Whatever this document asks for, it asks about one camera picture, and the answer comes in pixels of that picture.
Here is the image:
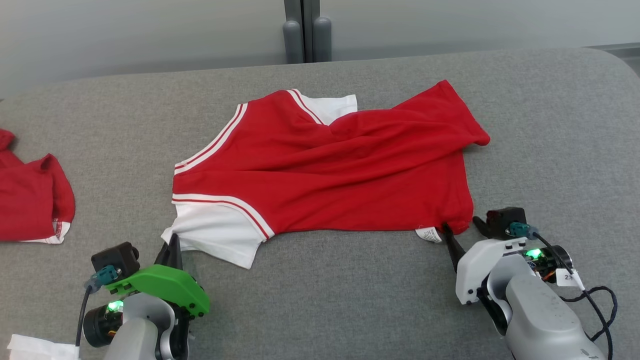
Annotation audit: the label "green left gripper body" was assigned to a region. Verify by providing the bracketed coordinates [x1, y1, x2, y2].
[105, 265, 211, 319]

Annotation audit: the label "grey partition frame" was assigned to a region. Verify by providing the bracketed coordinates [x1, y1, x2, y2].
[284, 0, 321, 63]

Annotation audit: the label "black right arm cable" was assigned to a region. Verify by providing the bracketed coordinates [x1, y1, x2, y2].
[507, 222, 619, 360]

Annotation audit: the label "red white basketball jersey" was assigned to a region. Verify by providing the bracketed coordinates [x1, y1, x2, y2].
[161, 80, 491, 270]

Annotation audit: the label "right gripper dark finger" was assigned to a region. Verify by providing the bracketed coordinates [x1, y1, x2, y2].
[441, 223, 467, 274]
[472, 216, 494, 240]

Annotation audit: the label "white label tag right cable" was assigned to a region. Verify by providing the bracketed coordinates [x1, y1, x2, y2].
[556, 269, 585, 292]

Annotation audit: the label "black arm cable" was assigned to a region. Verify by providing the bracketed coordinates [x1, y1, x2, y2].
[507, 222, 619, 360]
[75, 265, 121, 347]

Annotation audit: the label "grey rounded partition foot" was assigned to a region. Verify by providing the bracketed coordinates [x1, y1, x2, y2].
[312, 16, 333, 62]
[282, 20, 305, 64]

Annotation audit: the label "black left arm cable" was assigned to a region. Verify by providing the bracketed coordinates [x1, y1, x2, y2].
[75, 265, 121, 347]

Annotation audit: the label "red white shorts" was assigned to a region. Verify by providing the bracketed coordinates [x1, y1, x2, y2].
[0, 128, 76, 245]

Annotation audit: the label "white tape tag left cable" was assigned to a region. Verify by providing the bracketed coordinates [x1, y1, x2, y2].
[7, 334, 81, 360]

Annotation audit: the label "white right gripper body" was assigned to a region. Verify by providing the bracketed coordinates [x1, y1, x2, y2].
[455, 237, 531, 306]

